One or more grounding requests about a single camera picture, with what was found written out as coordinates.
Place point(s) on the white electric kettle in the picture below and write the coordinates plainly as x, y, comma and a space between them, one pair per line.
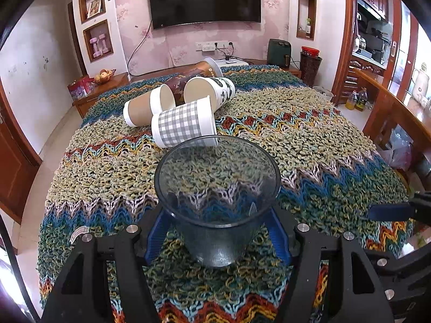
421, 82

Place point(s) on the brown kraft paper cup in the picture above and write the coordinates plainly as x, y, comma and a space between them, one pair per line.
141, 109

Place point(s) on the white panda paper cup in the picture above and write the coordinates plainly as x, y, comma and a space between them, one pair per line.
208, 91

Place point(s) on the wooden television cabinet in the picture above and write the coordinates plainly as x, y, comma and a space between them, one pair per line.
101, 94

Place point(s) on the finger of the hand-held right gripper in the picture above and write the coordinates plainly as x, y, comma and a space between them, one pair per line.
404, 269
387, 212

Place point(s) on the dark wicker bin red lid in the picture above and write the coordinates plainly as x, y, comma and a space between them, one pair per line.
310, 67

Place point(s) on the framed picture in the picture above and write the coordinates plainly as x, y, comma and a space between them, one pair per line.
94, 6

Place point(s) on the clear grey glass cup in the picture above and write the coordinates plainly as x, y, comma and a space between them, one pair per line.
219, 188

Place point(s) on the fruit basket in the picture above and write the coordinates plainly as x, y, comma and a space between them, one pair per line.
104, 75

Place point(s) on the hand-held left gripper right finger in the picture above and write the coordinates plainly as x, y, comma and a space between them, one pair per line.
280, 239

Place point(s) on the wooden chair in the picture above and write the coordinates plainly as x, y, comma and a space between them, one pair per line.
387, 107

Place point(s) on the white flat box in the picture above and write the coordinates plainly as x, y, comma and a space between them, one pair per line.
232, 63

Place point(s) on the clear plastic bag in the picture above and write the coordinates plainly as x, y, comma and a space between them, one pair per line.
399, 149

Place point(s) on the pink dumbbell pair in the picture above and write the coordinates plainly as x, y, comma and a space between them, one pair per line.
100, 45

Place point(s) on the colourful zigzag knitted blanket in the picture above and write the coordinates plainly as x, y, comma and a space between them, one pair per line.
303, 148

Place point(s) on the small potted plant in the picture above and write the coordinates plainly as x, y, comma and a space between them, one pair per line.
308, 26

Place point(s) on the white power strip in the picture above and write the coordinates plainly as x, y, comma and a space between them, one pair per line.
215, 46

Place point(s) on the dark brown printed paper cup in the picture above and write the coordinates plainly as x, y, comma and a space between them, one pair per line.
183, 77

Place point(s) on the pink gift box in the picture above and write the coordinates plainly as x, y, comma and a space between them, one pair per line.
80, 88

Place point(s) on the grey plaid paper cup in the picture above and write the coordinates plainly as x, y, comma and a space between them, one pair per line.
181, 124

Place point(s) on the dark green air fryer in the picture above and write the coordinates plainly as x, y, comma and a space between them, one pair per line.
278, 53

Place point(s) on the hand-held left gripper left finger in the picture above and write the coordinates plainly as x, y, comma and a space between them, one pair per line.
157, 239

